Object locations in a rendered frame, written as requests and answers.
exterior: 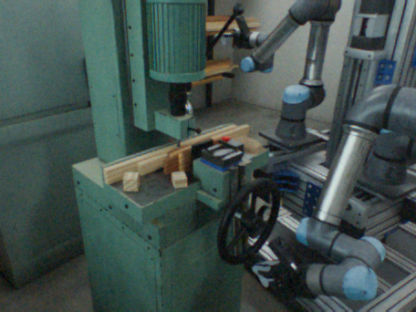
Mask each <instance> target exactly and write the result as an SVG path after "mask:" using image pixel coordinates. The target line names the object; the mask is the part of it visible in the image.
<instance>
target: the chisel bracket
mask: <svg viewBox="0 0 416 312"><path fill-rule="evenodd" d="M154 117H155V129H156V130H158V131H160V132H164V133H166V134H167V135H169V136H173V137H174V138H175V139H178V140H184V139H186V138H189V137H193V136H194V135H195V132H194V131H191V130H187V128H188V127H189V128H192V129H195V117H194V116H192V115H191V114H188V113H186V114H185V115H183V116H173V115H172V114H171V108H167V109H158V110H155V111H154Z"/></svg>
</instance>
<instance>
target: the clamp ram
mask: <svg viewBox="0 0 416 312"><path fill-rule="evenodd" d="M213 145H214V140H213V139H209V140H203V141H201V142H198V143H197V144H193V145H192V170H193V161H194V160H197V159H198V158H201V157H202V150H204V149H209V148H210V147H212V146H213Z"/></svg>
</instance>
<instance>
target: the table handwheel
mask: <svg viewBox="0 0 416 312"><path fill-rule="evenodd" d="M262 187H266V188H268V189H269V190H270V192H271V197H272V204H271V213H270V215H269V217H268V220H267V223H263V221H262V216H259V214H257V213H255V203H256V197H257V193H258V188H262ZM250 193H252V196H251V207H250V211H246V212H243V210H241V209H239V208H238V207H239V206H240V204H242V202H243V200H245V198H246V196H248V195H249V194H250ZM279 208H280V192H279V188H278V187H277V185H276V184H275V182H274V181H271V180H270V179H268V178H258V179H255V180H252V181H250V182H249V183H248V184H246V185H245V186H244V187H243V188H242V189H241V190H240V191H239V192H238V193H237V194H236V195H235V196H234V198H233V199H232V200H231V201H230V203H229V204H228V205H226V206H225V207H224V208H221V209H220V210H219V211H221V212H223V213H224V215H223V218H222V220H221V222H220V224H219V228H218V235H217V249H218V254H219V256H220V257H221V258H222V259H223V261H224V262H226V263H227V264H228V265H240V264H242V263H243V262H247V261H248V260H249V259H250V257H249V256H248V255H247V254H248V253H249V252H252V253H254V254H257V253H258V252H259V251H260V249H261V248H262V247H263V246H264V244H265V242H267V238H268V237H269V236H270V234H271V233H272V231H273V229H274V227H275V225H276V220H277V217H278V215H279ZM233 218H234V219H235V220H236V221H239V224H240V226H241V227H242V229H241V230H240V231H239V233H238V234H237V235H236V236H235V238H234V239H233V241H231V243H230V244H229V245H227V246H226V237H227V233H228V230H229V227H230V224H231V221H232V220H233ZM260 227H264V231H263V232H262V233H261V234H260V235H259V237H258V239H257V240H256V241H255V243H254V244H253V245H251V247H250V248H249V249H248V250H246V251H245V252H243V253H242V254H239V255H231V254H229V253H230V252H231V249H233V248H234V246H235V245H236V243H237V242H238V241H239V240H240V238H241V237H243V235H244V234H245V233H246V232H249V233H256V232H257V231H258V230H259V229H260Z"/></svg>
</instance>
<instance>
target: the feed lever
mask: <svg viewBox="0 0 416 312"><path fill-rule="evenodd" d="M243 13H244V6H243V5H241V4H235V6H234V8H233V14H232V15H231V17H230V18H229V20H228V21H227V23H226V24H225V25H224V26H223V29H221V30H220V32H219V34H218V35H217V36H216V38H215V39H214V41H213V42H212V43H211V45H210V46H209V47H207V49H206V56H207V55H208V54H209V53H210V52H211V50H212V49H213V47H214V45H215V44H216V43H217V42H218V41H219V39H220V38H221V37H222V36H223V34H224V32H225V31H226V30H227V28H228V27H229V26H230V25H231V23H232V22H233V21H234V20H235V18H236V17H237V16H241V15H242V14H243ZM191 89H192V82H187V83H186V91H187V92H190V91H191Z"/></svg>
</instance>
